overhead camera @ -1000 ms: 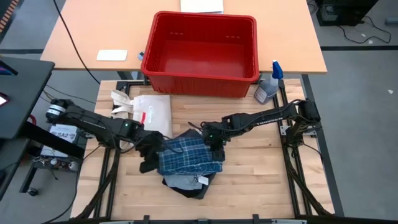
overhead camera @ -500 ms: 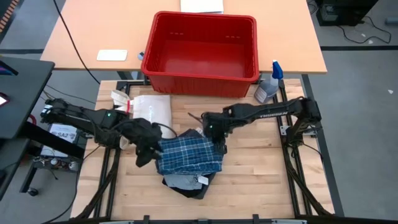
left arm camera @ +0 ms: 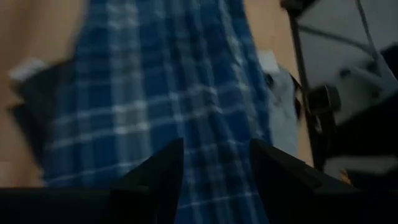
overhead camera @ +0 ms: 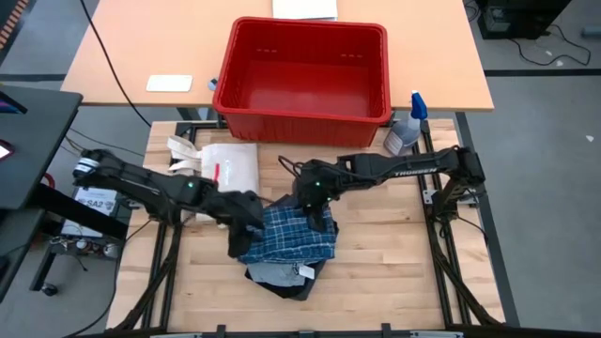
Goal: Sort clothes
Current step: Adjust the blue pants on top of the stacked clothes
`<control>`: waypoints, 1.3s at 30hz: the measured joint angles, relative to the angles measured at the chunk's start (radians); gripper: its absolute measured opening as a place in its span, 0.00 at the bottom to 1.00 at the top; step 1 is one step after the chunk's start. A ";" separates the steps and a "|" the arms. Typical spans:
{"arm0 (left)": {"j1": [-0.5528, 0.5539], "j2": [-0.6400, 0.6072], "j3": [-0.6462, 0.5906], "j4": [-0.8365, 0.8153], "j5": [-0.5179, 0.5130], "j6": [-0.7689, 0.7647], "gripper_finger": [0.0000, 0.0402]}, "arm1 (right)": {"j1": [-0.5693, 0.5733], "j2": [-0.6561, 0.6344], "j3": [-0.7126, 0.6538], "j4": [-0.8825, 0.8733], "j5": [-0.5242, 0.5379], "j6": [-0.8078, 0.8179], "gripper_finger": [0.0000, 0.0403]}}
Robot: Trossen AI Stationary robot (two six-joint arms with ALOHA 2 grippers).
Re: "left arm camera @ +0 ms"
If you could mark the blue plaid garment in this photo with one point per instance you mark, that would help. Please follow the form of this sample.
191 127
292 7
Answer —
155 87

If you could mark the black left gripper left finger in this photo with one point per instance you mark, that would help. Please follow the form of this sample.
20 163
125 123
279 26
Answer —
155 186

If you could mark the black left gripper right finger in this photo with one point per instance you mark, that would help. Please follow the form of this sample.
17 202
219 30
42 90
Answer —
295 189

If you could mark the black aluminium rig frame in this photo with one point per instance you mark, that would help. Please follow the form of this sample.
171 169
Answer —
311 93

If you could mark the grey t-shirt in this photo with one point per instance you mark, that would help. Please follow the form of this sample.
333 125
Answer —
283 118

